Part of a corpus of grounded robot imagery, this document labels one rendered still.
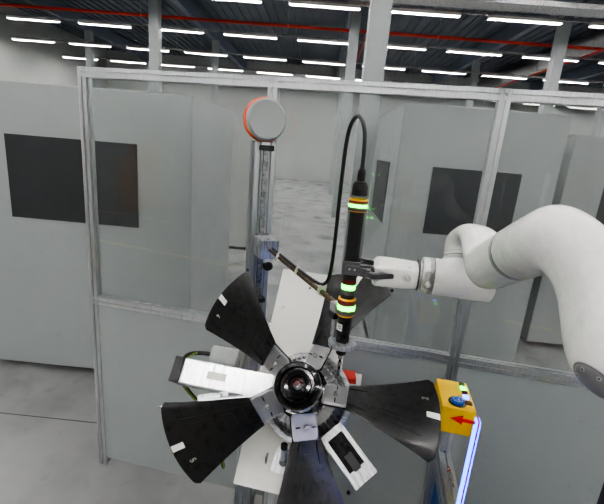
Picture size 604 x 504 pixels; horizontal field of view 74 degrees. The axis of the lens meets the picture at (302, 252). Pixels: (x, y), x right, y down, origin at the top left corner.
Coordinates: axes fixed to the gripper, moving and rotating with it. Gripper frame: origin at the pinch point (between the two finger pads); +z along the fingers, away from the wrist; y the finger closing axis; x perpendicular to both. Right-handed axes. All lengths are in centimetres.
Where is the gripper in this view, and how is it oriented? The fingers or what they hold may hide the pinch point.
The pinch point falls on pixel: (351, 265)
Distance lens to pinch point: 95.4
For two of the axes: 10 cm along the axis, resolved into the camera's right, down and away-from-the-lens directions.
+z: -9.8, -1.3, 1.8
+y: 2.0, -2.3, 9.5
